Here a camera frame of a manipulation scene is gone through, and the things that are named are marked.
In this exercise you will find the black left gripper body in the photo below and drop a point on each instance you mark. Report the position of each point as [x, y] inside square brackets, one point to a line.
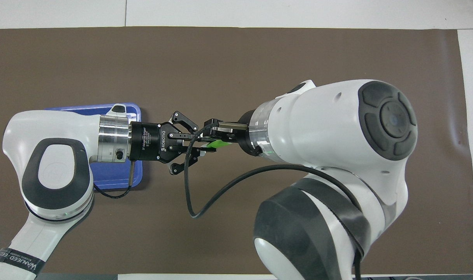
[150, 142]

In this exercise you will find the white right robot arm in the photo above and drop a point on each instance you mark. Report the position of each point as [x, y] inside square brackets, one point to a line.
[329, 124]

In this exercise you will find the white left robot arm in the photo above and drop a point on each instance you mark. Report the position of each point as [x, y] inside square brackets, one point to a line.
[37, 128]

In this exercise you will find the brown table mat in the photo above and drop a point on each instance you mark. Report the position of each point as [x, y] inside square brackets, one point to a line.
[236, 58]

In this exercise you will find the green pen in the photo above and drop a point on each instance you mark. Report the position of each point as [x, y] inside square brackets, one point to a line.
[218, 145]

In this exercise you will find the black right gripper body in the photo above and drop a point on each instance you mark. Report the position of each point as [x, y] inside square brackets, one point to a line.
[246, 136]

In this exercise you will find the blue plastic tray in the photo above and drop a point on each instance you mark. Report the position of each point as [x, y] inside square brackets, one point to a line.
[111, 175]

